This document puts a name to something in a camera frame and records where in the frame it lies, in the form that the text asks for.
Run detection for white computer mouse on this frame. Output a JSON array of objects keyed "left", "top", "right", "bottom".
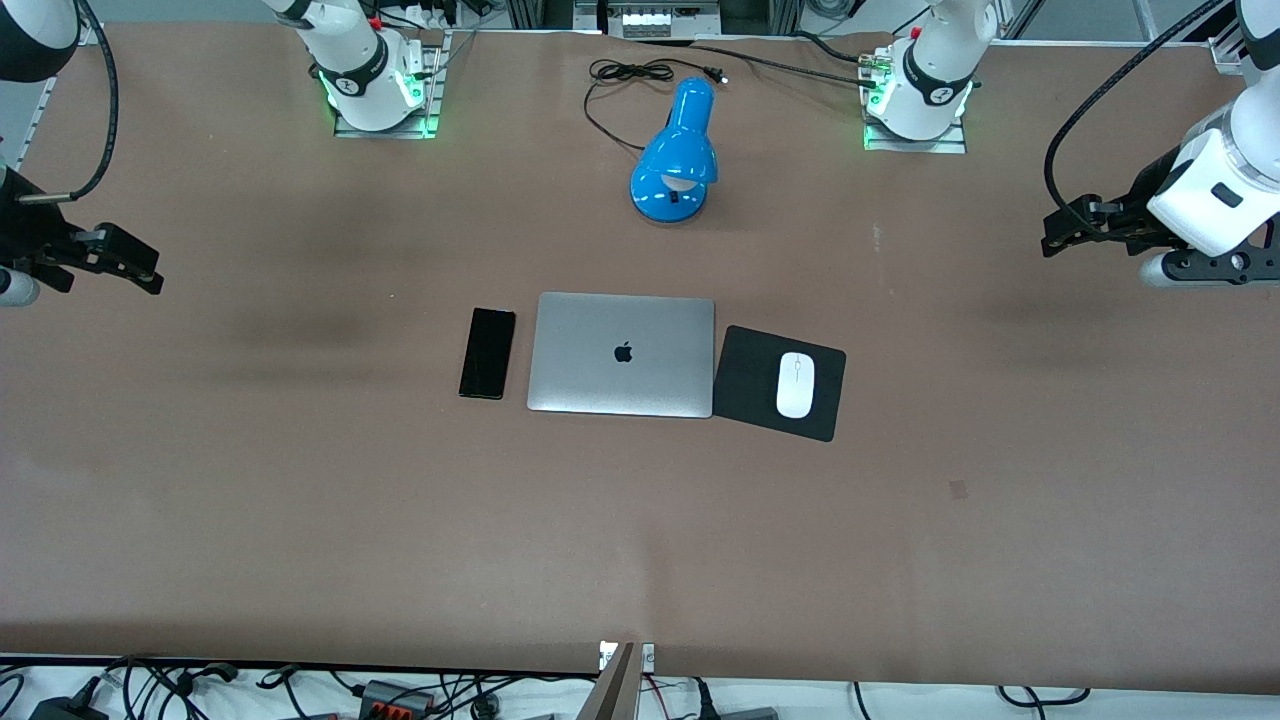
[{"left": 776, "top": 351, "right": 816, "bottom": 419}]

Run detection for black smartphone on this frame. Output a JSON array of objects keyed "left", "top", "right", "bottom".
[{"left": 458, "top": 308, "right": 518, "bottom": 400}]

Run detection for black mouse pad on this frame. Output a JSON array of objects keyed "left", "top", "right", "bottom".
[{"left": 712, "top": 325, "right": 848, "bottom": 443}]

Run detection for blue desk lamp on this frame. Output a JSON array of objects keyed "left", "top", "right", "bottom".
[{"left": 630, "top": 78, "right": 719, "bottom": 224}]

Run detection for black power adapter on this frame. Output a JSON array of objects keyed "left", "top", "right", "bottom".
[{"left": 30, "top": 695, "right": 111, "bottom": 720}]

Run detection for white device with sockets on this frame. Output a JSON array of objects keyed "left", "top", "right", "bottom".
[{"left": 620, "top": 0, "right": 723, "bottom": 39}]

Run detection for silver closed laptop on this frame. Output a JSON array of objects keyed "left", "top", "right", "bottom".
[{"left": 527, "top": 292, "right": 716, "bottom": 419}]

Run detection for grey connector block orange levers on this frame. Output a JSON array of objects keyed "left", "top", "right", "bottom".
[{"left": 360, "top": 680, "right": 437, "bottom": 719}]

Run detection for perforated metal table rail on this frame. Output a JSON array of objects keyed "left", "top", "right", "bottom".
[{"left": 0, "top": 85, "right": 51, "bottom": 171}]

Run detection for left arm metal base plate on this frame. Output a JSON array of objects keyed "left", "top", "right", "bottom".
[{"left": 862, "top": 45, "right": 968, "bottom": 154}]

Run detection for black cable to base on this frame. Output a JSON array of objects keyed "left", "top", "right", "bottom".
[{"left": 690, "top": 42, "right": 881, "bottom": 89}]

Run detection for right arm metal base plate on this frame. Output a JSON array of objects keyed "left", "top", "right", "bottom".
[{"left": 333, "top": 30, "right": 443, "bottom": 139}]

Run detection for black lamp power cord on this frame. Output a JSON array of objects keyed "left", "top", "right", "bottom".
[{"left": 583, "top": 58, "right": 729, "bottom": 153}]

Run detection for brown wooden post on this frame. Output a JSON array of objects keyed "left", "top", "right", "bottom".
[{"left": 578, "top": 642, "right": 643, "bottom": 720}]

